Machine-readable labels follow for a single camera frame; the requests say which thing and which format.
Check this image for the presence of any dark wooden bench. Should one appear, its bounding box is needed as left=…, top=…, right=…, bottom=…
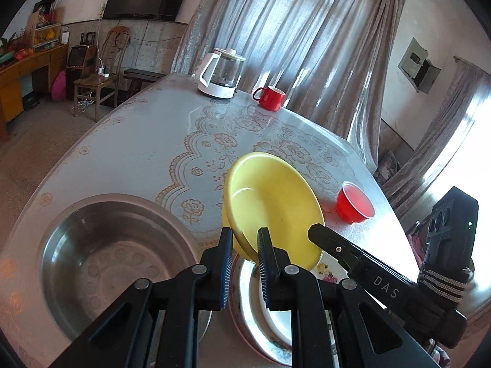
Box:
left=123, top=69, right=164, bottom=96

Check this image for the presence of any white glass electric kettle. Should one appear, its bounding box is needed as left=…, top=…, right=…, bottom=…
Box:
left=197, top=48, right=246, bottom=100

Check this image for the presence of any wall electrical box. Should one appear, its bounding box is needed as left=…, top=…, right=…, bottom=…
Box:
left=398, top=37, right=442, bottom=93

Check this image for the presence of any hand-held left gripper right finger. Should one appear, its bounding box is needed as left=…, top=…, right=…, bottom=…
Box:
left=257, top=227, right=442, bottom=368

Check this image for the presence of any small red plastic cup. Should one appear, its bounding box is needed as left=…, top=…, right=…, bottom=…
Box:
left=336, top=181, right=374, bottom=224

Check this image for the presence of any white desktop shelf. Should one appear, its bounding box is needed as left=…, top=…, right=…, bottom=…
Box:
left=33, top=23, right=63, bottom=48

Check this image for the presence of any stainless steel bowl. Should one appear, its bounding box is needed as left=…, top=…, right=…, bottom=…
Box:
left=38, top=195, right=213, bottom=343

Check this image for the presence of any beige window curtain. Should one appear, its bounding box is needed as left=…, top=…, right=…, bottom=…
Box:
left=172, top=0, right=413, bottom=169

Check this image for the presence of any pink bag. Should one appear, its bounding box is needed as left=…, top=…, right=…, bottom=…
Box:
left=52, top=71, right=68, bottom=102

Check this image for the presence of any wooden chair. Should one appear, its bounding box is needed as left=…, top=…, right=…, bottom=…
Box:
left=73, top=26, right=131, bottom=108

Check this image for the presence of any black speaker cabinet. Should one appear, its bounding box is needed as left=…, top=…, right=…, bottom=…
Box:
left=66, top=44, right=97, bottom=79

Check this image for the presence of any red mug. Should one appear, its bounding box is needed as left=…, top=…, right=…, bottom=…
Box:
left=252, top=85, right=285, bottom=112

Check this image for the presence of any wooden desk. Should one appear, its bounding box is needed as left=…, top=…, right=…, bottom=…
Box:
left=0, top=43, right=70, bottom=140

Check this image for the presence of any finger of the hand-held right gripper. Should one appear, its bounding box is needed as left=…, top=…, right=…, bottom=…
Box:
left=308, top=224, right=363, bottom=273

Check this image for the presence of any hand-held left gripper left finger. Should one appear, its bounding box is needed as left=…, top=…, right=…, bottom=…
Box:
left=50, top=227, right=234, bottom=368

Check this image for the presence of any beige side curtain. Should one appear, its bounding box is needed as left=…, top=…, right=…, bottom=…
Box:
left=380, top=57, right=491, bottom=215

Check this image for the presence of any yellow plate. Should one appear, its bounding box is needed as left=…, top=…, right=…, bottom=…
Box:
left=222, top=152, right=326, bottom=273

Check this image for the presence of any white floral plate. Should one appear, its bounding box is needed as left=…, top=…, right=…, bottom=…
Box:
left=229, top=253, right=348, bottom=366

